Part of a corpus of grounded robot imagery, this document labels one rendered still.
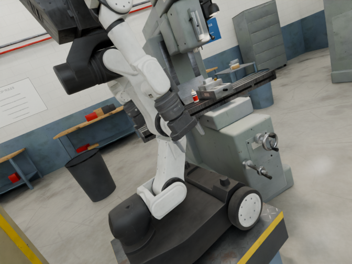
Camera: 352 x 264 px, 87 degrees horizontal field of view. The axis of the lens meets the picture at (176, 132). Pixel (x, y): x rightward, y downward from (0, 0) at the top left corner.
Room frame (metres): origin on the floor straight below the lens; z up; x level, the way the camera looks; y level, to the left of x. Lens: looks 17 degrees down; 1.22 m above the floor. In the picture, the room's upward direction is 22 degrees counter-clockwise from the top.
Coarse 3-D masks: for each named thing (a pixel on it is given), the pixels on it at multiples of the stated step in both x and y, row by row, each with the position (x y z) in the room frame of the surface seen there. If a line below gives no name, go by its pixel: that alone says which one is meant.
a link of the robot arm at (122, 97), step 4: (120, 92) 1.03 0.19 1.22; (124, 92) 1.04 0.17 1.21; (116, 96) 1.11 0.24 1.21; (120, 96) 1.03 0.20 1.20; (124, 96) 1.04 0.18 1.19; (128, 96) 1.05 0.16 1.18; (120, 100) 1.05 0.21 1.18; (124, 100) 1.03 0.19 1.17; (128, 100) 1.04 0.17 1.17; (124, 104) 1.08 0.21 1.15; (128, 104) 1.07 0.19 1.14; (132, 104) 1.07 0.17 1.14; (124, 108) 1.07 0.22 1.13; (128, 108) 1.06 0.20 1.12; (132, 108) 1.06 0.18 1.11
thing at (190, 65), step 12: (156, 36) 1.86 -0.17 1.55; (144, 48) 2.06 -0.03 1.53; (156, 48) 1.85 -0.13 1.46; (168, 60) 1.86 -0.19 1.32; (180, 60) 1.89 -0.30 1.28; (192, 60) 1.91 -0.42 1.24; (168, 72) 1.85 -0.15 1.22; (180, 72) 1.88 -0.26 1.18; (192, 72) 1.91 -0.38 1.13; (204, 72) 1.93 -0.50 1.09; (192, 144) 1.84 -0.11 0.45; (192, 156) 1.90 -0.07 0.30
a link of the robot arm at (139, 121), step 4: (136, 108) 1.07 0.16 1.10; (128, 112) 1.07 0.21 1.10; (132, 112) 1.07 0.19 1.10; (136, 112) 1.07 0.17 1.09; (140, 112) 1.11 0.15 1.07; (132, 116) 1.07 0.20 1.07; (136, 116) 1.08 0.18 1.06; (140, 116) 1.09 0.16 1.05; (132, 120) 1.11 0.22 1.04; (136, 120) 1.08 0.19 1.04; (140, 120) 1.09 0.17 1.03; (144, 120) 1.10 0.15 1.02; (136, 124) 1.09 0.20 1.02; (140, 124) 1.08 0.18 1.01; (144, 124) 1.09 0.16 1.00; (136, 128) 1.08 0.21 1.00
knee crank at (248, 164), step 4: (244, 160) 1.07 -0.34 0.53; (248, 160) 1.05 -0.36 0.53; (244, 164) 1.05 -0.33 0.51; (248, 164) 1.04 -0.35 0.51; (252, 164) 1.02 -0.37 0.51; (248, 168) 1.04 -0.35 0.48; (252, 168) 1.00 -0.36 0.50; (256, 168) 0.97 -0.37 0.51; (260, 168) 0.93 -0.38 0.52; (264, 168) 0.94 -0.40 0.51; (260, 172) 0.93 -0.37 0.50; (264, 172) 0.91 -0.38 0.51; (264, 176) 0.91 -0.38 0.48; (268, 176) 0.89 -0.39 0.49
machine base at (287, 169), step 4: (188, 160) 2.03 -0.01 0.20; (196, 164) 1.86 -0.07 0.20; (200, 164) 1.83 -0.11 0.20; (204, 164) 1.79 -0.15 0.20; (284, 164) 1.29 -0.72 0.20; (208, 168) 1.69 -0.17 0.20; (284, 168) 1.25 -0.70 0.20; (288, 168) 1.25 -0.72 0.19; (216, 172) 1.56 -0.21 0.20; (284, 172) 1.24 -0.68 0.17; (288, 172) 1.25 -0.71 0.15; (288, 176) 1.24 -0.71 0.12; (292, 176) 1.26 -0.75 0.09; (288, 180) 1.24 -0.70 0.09; (292, 180) 1.25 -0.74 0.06; (288, 184) 1.24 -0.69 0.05; (292, 184) 1.25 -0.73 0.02; (284, 188) 1.23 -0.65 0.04; (276, 192) 1.21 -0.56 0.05; (280, 192) 1.22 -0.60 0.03; (272, 196) 1.20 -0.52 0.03; (264, 200) 1.18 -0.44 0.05; (268, 200) 1.19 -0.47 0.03
